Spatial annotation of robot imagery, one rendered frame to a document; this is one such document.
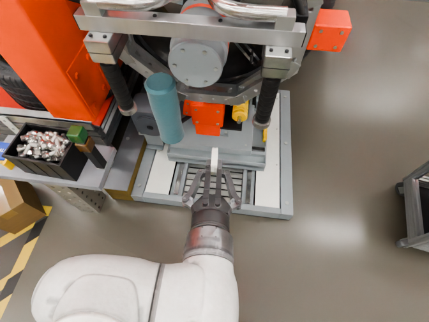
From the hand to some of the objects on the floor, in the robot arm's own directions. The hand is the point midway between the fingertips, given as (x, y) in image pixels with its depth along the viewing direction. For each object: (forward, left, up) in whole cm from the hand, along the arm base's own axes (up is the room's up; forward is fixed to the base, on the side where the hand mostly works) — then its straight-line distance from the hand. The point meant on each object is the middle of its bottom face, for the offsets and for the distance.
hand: (214, 161), depth 62 cm
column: (+14, +63, -71) cm, 96 cm away
